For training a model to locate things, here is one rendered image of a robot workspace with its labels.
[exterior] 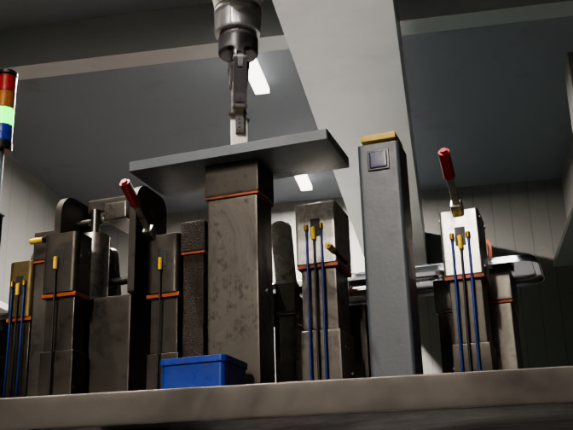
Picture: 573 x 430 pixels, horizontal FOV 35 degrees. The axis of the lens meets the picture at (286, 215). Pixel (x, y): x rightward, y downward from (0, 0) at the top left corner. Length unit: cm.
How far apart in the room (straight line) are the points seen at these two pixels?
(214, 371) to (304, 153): 42
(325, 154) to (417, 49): 594
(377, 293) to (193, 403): 46
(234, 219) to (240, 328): 19
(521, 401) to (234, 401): 32
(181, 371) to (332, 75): 415
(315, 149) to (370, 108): 431
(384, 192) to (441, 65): 631
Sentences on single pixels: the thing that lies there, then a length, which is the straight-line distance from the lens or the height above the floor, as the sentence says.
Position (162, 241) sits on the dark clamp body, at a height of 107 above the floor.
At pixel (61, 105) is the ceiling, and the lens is 836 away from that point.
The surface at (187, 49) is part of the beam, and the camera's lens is 668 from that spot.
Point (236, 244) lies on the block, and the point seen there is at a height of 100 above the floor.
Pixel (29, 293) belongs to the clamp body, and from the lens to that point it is 189.
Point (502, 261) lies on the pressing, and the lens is 170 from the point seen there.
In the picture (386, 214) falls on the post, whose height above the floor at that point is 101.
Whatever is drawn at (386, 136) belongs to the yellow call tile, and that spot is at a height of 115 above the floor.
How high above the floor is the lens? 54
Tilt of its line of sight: 19 degrees up
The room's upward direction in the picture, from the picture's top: 2 degrees counter-clockwise
